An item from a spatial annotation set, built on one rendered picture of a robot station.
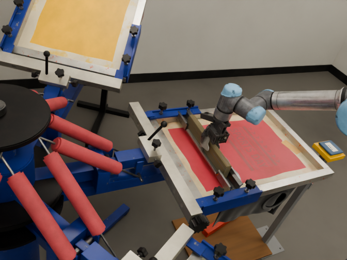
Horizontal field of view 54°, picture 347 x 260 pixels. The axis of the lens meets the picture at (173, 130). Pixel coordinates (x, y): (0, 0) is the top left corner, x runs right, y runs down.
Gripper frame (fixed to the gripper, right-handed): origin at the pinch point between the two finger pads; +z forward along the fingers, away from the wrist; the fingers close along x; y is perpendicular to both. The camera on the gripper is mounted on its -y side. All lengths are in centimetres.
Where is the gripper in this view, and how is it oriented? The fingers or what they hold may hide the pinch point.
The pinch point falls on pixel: (206, 146)
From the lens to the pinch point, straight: 159.3
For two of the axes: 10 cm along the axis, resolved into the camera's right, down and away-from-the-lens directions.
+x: 8.8, -1.2, 4.5
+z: -2.2, 7.5, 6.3
